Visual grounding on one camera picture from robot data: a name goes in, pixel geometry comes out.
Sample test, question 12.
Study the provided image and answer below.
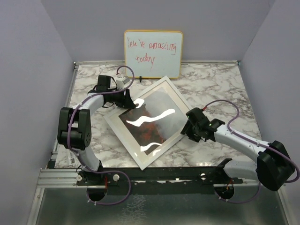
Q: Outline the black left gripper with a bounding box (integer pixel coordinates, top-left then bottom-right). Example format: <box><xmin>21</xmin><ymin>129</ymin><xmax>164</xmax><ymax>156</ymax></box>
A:
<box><xmin>107</xmin><ymin>86</ymin><xmax>136</xmax><ymax>108</ymax></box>

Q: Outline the white photo mat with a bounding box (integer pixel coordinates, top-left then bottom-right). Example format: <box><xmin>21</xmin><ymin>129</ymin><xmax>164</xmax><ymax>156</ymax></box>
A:
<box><xmin>108</xmin><ymin>81</ymin><xmax>188</xmax><ymax>165</ymax></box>

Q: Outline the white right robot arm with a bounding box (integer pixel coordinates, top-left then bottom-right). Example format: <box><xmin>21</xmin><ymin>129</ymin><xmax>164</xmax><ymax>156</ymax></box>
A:
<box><xmin>181</xmin><ymin>108</ymin><xmax>298</xmax><ymax>191</ymax></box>

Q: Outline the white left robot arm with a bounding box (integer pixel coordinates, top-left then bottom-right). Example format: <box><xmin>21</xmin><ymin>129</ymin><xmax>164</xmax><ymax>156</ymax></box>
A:
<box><xmin>57</xmin><ymin>75</ymin><xmax>136</xmax><ymax>185</ymax></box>

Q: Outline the yellow-rimmed whiteboard with writing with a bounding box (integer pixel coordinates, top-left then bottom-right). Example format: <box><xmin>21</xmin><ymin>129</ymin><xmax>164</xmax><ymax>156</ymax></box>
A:
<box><xmin>124</xmin><ymin>30</ymin><xmax>183</xmax><ymax>79</ymax></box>

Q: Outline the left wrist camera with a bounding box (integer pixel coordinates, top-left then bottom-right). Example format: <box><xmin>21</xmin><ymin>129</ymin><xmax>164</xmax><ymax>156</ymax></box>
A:
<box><xmin>115</xmin><ymin>75</ymin><xmax>130</xmax><ymax>90</ymax></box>

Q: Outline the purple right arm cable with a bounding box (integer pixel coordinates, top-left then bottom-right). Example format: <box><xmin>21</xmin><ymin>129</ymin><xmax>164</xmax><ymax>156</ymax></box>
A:
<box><xmin>202</xmin><ymin>99</ymin><xmax>300</xmax><ymax>203</ymax></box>

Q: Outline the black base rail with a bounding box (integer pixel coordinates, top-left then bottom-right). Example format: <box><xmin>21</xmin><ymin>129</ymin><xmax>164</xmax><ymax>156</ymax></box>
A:
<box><xmin>76</xmin><ymin>166</ymin><xmax>242</xmax><ymax>195</ymax></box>

